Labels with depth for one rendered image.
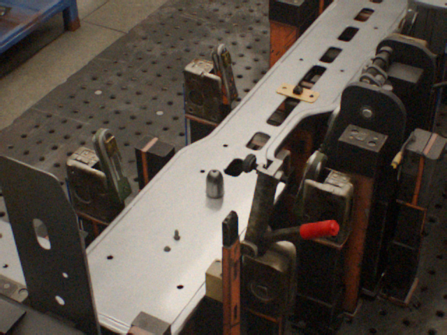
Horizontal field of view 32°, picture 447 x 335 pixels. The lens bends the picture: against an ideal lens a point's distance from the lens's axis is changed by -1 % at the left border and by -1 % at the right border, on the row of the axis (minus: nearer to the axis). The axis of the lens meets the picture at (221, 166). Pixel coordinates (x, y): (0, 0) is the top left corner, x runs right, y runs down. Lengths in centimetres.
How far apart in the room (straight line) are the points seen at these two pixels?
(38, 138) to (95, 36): 185
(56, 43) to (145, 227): 259
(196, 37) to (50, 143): 62
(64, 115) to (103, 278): 93
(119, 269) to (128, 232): 8
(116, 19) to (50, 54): 42
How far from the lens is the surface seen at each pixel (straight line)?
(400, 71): 140
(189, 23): 246
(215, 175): 132
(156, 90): 215
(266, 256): 118
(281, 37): 193
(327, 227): 109
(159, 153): 147
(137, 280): 122
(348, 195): 127
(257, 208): 112
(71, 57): 370
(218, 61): 155
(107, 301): 120
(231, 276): 109
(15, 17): 376
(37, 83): 355
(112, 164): 134
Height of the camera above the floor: 190
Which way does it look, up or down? 40 degrees down
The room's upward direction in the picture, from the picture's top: 1 degrees counter-clockwise
